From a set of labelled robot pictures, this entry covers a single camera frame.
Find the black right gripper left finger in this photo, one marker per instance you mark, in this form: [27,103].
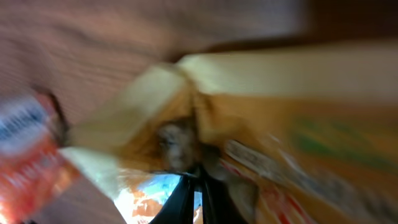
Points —
[178,209]

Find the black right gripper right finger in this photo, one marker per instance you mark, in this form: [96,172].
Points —
[218,207]

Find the yellow snack bag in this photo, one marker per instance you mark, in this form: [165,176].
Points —
[297,135]

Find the small orange box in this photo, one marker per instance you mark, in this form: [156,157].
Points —
[33,171]

